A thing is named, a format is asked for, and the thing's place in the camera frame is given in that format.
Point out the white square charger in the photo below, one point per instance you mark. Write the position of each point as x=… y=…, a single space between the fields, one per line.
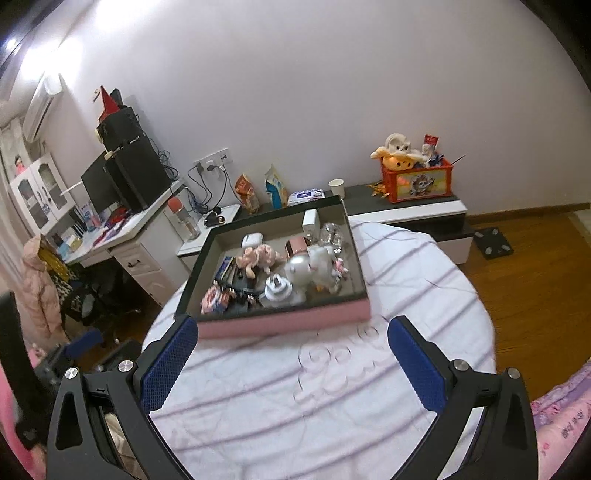
x=311 y=224

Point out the white desk with drawers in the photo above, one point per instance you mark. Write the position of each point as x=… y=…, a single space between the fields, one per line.
x=145 y=247

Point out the white air conditioner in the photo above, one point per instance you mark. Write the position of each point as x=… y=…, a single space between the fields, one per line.
x=47 y=93

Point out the white glass-door cupboard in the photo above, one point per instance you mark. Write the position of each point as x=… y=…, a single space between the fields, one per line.
x=41 y=195

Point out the white wall power strip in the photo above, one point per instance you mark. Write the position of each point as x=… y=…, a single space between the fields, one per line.
x=217 y=159

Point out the orange toy storage box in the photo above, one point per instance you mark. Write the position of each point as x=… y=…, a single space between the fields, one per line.
x=420 y=183

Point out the yellow white plush toy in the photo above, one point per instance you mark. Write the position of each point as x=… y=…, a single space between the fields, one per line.
x=398 y=155

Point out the pink box with black rim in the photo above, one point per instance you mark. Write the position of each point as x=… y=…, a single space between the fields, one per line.
x=320 y=309

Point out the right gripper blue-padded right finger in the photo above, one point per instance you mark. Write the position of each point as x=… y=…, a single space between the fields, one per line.
x=504 y=444

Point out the rose gold white cylinder bottle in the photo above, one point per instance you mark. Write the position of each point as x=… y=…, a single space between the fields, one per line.
x=296 y=245

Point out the pink donut block figure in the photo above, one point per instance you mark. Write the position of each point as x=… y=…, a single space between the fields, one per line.
x=215 y=300

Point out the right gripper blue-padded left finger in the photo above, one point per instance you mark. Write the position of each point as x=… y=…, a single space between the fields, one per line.
x=79 y=443

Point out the white paper cup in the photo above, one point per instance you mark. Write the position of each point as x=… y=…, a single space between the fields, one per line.
x=337 y=187

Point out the black textured comb case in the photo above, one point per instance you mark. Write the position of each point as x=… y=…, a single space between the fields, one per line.
x=240 y=281

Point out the silver ball white plush toy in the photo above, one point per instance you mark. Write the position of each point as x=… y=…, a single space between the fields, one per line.
x=317 y=267

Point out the clear crystal bottle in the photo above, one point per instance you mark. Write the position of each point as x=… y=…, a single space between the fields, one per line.
x=331 y=236

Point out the orange snack bag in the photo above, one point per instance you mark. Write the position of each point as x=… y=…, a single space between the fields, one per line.
x=246 y=194

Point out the blue gold lighter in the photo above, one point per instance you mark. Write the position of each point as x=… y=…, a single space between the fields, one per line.
x=226 y=271

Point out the red cone hat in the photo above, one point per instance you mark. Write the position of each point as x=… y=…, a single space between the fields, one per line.
x=109 y=105

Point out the white striped quilted tablecloth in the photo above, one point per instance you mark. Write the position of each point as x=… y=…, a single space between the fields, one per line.
x=331 y=404

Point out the pink jacket on chair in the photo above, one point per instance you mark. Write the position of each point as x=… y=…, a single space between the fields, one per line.
x=40 y=294

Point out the white earbuds case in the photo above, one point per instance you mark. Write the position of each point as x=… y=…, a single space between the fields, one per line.
x=252 y=240

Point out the black computer monitor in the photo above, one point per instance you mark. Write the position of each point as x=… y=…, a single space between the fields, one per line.
x=98 y=186

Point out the black bathroom scale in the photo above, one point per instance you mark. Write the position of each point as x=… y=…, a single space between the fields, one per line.
x=492 y=243

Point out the pink printed bedding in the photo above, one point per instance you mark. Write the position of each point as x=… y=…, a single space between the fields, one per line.
x=560 y=418

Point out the white round plug adapter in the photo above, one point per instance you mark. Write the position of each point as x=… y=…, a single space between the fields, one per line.
x=280 y=292

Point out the pink-haired doll figurine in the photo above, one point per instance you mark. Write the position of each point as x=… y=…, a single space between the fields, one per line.
x=263 y=257

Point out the black office chair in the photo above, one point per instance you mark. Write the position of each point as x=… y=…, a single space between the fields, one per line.
x=101 y=294

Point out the wet wipes pack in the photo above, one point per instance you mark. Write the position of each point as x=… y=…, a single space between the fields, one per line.
x=304 y=196

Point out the bottle with orange cap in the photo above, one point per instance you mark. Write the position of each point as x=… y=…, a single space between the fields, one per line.
x=181 y=220

